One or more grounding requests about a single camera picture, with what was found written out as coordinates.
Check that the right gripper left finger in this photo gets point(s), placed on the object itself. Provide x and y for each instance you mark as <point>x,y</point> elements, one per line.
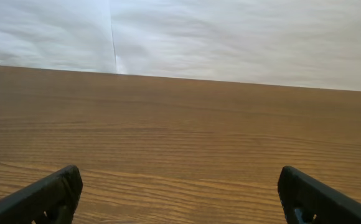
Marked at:
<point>28,205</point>

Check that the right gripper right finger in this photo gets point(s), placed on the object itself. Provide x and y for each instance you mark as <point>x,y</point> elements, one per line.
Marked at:
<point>323,202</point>

